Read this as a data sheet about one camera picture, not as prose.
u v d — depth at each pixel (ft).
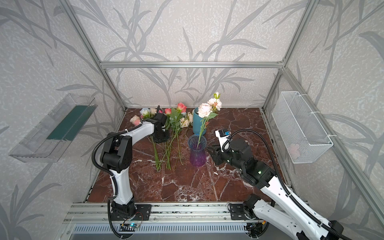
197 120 3.25
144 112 3.55
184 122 3.51
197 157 2.98
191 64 3.16
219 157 1.92
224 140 1.94
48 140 2.10
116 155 1.75
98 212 2.47
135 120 3.53
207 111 2.25
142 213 2.38
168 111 3.67
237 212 2.41
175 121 3.47
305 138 1.99
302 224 1.33
